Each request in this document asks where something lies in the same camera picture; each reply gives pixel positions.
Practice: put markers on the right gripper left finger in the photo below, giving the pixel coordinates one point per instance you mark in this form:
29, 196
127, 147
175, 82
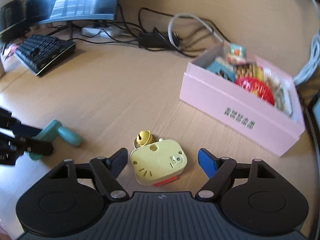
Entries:
106, 171

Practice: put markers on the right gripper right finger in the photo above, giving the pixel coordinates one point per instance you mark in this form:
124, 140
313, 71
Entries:
219, 171

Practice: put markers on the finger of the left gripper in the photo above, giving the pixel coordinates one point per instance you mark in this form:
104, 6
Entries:
31, 145
12, 124

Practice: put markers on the teal hand crank toy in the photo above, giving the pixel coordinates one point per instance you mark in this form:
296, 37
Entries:
56, 129

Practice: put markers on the gold bell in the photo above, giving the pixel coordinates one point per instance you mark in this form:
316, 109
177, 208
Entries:
143, 138

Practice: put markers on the pink cardboard box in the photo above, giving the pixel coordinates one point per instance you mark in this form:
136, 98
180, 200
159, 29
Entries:
249, 115

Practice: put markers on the black keyboard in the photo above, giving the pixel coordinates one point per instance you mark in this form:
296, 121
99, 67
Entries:
41, 53

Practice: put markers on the red round toy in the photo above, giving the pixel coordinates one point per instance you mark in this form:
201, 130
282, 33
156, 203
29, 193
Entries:
256, 87

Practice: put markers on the white power strip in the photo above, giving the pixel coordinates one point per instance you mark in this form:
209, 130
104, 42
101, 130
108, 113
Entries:
101, 31

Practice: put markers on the black power adapter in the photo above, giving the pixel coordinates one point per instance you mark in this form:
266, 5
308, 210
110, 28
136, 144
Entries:
154, 40

